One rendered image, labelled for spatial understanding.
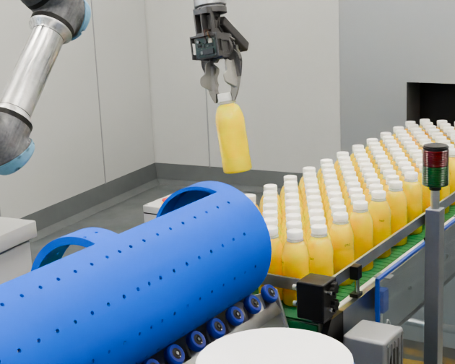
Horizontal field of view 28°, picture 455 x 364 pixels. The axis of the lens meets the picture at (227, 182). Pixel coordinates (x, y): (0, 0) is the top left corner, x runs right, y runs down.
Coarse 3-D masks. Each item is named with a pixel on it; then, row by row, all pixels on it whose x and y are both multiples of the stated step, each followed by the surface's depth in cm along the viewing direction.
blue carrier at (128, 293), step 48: (192, 192) 209; (240, 192) 202; (96, 240) 167; (144, 240) 172; (192, 240) 180; (240, 240) 191; (0, 288) 146; (48, 288) 150; (96, 288) 156; (144, 288) 165; (192, 288) 176; (240, 288) 194; (0, 336) 138; (48, 336) 145; (96, 336) 153; (144, 336) 165
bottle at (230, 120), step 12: (228, 108) 205; (216, 120) 207; (228, 120) 205; (240, 120) 206; (228, 132) 205; (240, 132) 206; (228, 144) 206; (240, 144) 206; (228, 156) 206; (240, 156) 206; (228, 168) 207; (240, 168) 206
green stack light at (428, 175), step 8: (424, 168) 221; (432, 168) 219; (440, 168) 219; (448, 168) 221; (424, 176) 221; (432, 176) 219; (440, 176) 219; (424, 184) 222; (432, 184) 220; (440, 184) 220
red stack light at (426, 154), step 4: (424, 152) 220; (428, 152) 219; (432, 152) 218; (436, 152) 218; (440, 152) 218; (444, 152) 218; (448, 152) 220; (424, 156) 220; (428, 156) 219; (432, 156) 218; (436, 156) 218; (440, 156) 218; (444, 156) 218; (448, 156) 220; (424, 160) 220; (428, 160) 219; (432, 160) 218; (436, 160) 218; (440, 160) 218; (444, 160) 219; (424, 164) 220; (428, 164) 219; (432, 164) 219; (436, 164) 218; (440, 164) 218; (444, 164) 219; (448, 164) 220
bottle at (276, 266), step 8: (272, 240) 219; (280, 240) 220; (272, 248) 218; (280, 248) 219; (272, 256) 219; (280, 256) 220; (272, 264) 219; (280, 264) 220; (272, 272) 220; (280, 272) 220; (280, 288) 221; (280, 296) 222
